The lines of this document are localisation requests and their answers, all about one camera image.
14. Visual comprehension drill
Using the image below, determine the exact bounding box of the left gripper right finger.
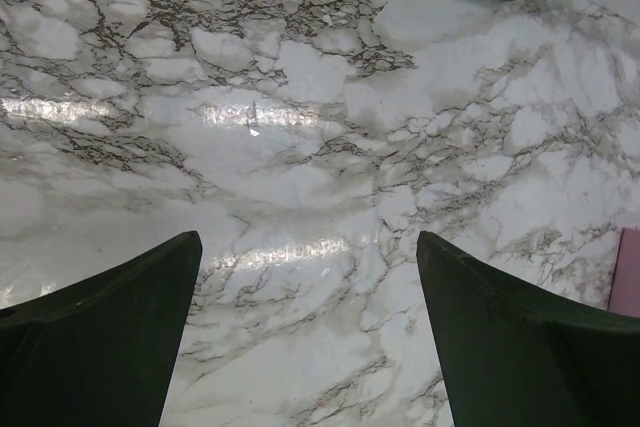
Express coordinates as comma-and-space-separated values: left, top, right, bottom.
416, 231, 639, 426

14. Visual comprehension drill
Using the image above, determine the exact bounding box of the pink tray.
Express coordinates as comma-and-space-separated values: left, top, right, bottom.
607, 228, 640, 318

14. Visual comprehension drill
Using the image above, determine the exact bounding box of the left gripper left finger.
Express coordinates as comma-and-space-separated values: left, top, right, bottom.
1, 231, 203, 426

